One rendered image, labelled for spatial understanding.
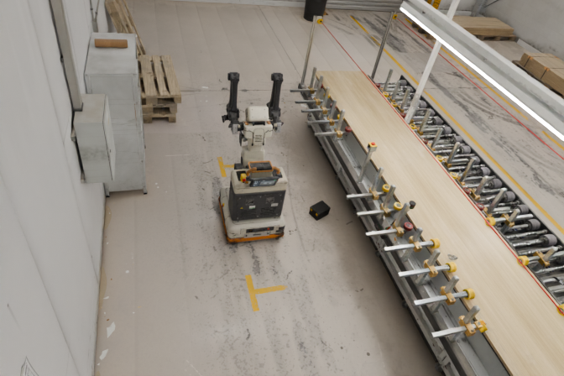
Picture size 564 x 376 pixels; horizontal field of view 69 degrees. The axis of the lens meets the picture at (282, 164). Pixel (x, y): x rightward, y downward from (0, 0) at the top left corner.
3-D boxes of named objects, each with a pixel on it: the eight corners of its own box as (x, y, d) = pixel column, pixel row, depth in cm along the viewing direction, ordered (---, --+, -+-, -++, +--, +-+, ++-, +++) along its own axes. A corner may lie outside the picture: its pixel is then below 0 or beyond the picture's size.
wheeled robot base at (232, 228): (284, 238, 451) (287, 223, 435) (227, 245, 432) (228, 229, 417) (269, 195, 499) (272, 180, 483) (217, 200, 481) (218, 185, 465)
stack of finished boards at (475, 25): (511, 35, 1068) (514, 28, 1057) (435, 33, 992) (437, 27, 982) (493, 23, 1122) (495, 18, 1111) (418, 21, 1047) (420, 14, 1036)
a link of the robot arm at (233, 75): (230, 75, 383) (241, 75, 386) (227, 70, 394) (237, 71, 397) (228, 119, 404) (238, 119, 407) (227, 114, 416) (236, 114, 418)
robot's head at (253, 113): (269, 120, 398) (268, 105, 399) (248, 121, 392) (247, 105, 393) (266, 122, 412) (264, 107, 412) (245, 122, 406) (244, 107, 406)
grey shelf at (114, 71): (106, 197, 464) (83, 74, 365) (109, 148, 528) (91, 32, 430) (147, 194, 477) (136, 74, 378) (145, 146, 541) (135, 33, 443)
